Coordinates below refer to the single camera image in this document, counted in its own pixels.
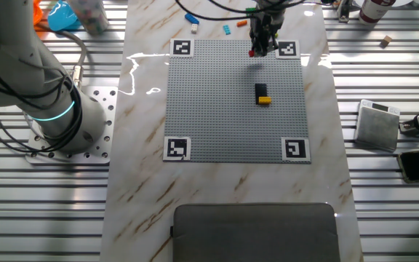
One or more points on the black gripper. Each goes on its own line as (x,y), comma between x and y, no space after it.
(267,25)

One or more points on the red white bottle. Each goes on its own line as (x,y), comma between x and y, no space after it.
(375,11)

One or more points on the small wooden block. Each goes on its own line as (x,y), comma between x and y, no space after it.
(386,41)

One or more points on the blue Lego brick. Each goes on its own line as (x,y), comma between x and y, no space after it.
(192,18)

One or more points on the silver digital scale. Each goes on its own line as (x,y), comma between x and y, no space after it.
(377,127)

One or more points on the grey metal bracket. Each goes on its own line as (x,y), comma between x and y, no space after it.
(344,12)

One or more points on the red Lego brick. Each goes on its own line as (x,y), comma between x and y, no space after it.
(251,53)

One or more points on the orange Lego brick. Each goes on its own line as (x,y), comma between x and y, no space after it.
(242,23)

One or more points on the cyan Lego brick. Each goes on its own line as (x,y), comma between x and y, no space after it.
(226,30)

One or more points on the black white ArUco marker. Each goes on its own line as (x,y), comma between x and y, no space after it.
(176,148)
(289,49)
(295,149)
(182,47)

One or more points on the black Lego brick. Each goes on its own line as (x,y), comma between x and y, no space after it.
(260,89)

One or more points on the yellow Lego brick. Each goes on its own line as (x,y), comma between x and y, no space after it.
(265,100)

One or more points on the grey fabric pad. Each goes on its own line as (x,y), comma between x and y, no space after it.
(257,236)

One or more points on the clear plastic cup with bricks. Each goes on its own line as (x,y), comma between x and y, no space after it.
(89,18)

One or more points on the white Lego brick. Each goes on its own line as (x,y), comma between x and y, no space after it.
(194,28)

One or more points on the grey Lego baseplate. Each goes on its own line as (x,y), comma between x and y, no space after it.
(231,127)

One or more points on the perforated metal robot base plate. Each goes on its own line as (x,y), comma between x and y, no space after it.
(104,109)

